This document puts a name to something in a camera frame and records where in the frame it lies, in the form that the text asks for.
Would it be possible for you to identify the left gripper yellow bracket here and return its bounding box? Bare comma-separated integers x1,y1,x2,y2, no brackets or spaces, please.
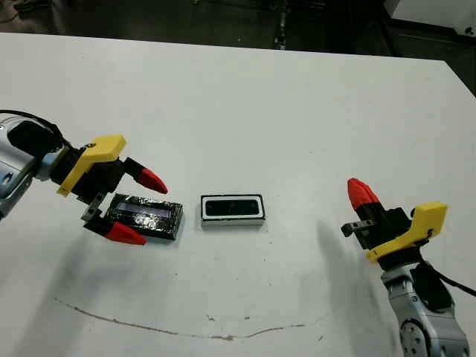
51,134,169,247

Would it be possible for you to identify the right gripper yellow bracket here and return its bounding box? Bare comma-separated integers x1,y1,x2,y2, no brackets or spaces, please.
341,178,449,264

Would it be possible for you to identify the shiny black box lid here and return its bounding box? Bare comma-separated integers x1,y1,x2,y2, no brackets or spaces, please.
103,193,186,242

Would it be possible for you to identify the slim black camera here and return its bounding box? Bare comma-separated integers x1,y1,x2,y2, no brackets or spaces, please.
205,199,260,217

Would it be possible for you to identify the black box base white lining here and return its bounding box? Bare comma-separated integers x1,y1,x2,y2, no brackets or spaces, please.
200,193,267,228

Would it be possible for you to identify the white cabinet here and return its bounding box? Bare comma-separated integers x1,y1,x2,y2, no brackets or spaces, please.
382,0,476,36

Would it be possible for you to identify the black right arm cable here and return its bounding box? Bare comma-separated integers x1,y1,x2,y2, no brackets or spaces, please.
434,269,476,298

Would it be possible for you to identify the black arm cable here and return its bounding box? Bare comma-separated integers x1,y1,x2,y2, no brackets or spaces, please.
0,109,71,149
434,269,476,298

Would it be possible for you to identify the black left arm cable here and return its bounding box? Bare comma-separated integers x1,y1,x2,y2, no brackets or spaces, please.
0,109,71,149

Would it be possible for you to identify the floor cable cover strip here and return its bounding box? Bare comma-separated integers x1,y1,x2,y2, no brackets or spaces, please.
273,0,289,49

